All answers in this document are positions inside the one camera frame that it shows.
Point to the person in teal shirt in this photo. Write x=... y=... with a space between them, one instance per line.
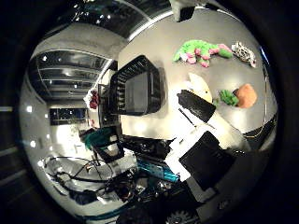
x=98 y=137

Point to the black mesh basket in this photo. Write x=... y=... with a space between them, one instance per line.
x=137 y=93

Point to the teal aluminium frame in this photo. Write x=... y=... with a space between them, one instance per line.
x=155 y=170

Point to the black control box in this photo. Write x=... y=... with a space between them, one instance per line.
x=146 y=144

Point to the green and pink plush toy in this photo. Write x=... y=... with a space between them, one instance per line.
x=199 y=49

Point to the orange carrot plush toy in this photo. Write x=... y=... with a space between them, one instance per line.
x=246 y=95

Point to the white brown spotted plush toy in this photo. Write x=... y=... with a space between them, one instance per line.
x=244 y=53

